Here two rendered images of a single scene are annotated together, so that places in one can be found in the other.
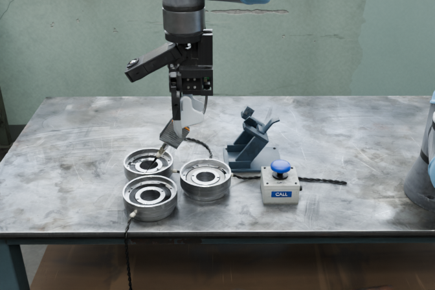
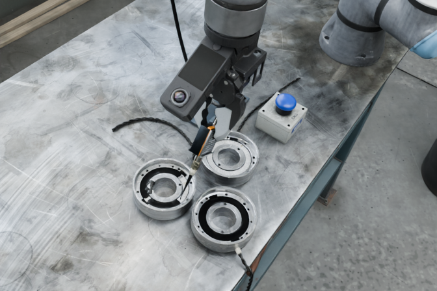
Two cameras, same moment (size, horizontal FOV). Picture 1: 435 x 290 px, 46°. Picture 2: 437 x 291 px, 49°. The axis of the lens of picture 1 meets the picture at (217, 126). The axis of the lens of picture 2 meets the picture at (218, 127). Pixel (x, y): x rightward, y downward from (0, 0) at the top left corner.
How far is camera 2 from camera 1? 0.82 m
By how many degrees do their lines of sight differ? 51
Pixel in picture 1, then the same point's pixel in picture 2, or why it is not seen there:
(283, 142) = not seen: hidden behind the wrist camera
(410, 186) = (343, 54)
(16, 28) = not seen: outside the picture
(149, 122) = (46, 131)
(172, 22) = (249, 23)
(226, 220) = (287, 183)
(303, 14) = not seen: outside the picture
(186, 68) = (246, 67)
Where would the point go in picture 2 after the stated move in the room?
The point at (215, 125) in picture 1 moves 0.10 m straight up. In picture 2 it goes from (121, 88) to (118, 49)
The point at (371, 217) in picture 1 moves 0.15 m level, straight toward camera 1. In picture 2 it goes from (349, 98) to (401, 147)
